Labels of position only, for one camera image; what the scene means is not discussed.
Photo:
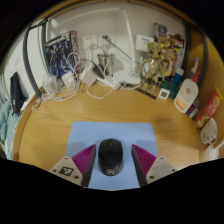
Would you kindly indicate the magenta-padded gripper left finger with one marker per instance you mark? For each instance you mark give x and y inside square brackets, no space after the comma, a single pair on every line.
[81,161]

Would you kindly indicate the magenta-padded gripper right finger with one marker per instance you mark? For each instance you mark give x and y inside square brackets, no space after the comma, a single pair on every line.
[145,161]

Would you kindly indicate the black computer mouse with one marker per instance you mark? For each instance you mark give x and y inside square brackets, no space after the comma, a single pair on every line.
[110,156]

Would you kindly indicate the light blue mouse pad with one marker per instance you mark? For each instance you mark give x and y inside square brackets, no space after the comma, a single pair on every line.
[111,130]

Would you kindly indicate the clear plastic food container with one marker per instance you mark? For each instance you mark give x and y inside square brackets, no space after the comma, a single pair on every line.
[210,152]

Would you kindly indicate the small white desk clock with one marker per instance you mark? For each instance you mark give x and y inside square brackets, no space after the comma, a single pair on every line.
[163,94]

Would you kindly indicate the white printed mug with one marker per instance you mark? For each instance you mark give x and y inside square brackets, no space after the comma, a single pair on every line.
[209,130]

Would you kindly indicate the white lotion pump bottle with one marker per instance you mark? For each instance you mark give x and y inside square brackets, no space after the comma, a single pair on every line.
[186,95]

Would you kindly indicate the clear plastic cup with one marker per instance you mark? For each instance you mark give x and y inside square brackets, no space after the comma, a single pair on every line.
[50,85]

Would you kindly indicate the white power adapter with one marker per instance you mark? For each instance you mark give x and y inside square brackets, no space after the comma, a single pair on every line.
[88,74]
[68,79]

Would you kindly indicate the white power strip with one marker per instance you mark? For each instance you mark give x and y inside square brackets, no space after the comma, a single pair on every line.
[108,82]

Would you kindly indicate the white desk lamp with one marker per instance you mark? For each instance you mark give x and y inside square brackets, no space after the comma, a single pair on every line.
[129,78]

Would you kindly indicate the red yellow chips can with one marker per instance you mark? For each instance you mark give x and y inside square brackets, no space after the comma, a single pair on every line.
[210,106]

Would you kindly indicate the teal blanket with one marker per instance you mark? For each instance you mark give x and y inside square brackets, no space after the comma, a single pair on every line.
[5,123]

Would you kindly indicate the gold robot model figure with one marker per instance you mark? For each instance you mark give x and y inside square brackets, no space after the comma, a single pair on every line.
[153,66]

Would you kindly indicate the black bag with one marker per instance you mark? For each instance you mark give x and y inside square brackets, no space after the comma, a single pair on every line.
[16,90]

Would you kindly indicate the metal cup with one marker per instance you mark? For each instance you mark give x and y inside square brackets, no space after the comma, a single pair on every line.
[106,61]

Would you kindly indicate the blue model kit box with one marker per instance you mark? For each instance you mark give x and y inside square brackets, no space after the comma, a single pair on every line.
[61,55]

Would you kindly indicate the blue spray bottle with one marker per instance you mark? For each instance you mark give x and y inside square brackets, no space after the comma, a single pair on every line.
[194,63]

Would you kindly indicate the white wall socket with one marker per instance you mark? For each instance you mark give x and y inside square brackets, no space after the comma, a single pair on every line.
[89,42]

